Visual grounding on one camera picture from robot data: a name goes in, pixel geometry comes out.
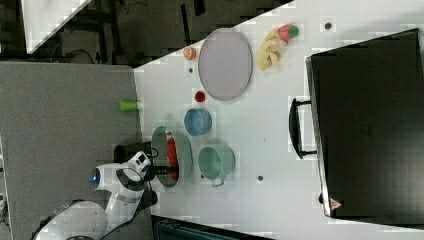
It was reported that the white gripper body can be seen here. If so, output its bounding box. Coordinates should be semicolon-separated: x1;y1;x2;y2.
128;151;154;181

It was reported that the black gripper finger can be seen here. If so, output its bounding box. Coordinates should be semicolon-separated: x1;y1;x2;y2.
151;166;179;175

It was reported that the red ketchup bottle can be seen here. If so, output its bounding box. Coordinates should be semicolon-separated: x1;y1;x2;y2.
166;131;179;181

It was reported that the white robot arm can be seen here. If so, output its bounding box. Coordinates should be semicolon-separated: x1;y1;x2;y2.
31;151;179;240

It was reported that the grey-green oval strainer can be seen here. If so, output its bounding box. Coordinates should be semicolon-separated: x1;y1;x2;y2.
151;126;193;188

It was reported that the green marker pen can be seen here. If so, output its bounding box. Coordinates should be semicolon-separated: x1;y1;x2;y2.
119;101;143;111

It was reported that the green mug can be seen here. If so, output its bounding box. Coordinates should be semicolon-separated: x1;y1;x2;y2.
198;144;236;187

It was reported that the blue bowl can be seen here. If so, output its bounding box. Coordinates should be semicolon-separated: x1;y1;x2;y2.
184;108;212;136

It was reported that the orange slice toy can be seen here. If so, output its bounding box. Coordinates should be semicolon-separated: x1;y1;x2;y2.
183;46;197;60

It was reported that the grey round plate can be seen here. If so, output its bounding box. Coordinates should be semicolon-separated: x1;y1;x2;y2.
198;28;253;101

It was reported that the red strawberry toy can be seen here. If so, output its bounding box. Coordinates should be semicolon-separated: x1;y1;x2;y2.
277;24;299;41

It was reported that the black toaster oven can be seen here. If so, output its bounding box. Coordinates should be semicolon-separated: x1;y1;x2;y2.
305;28;424;229

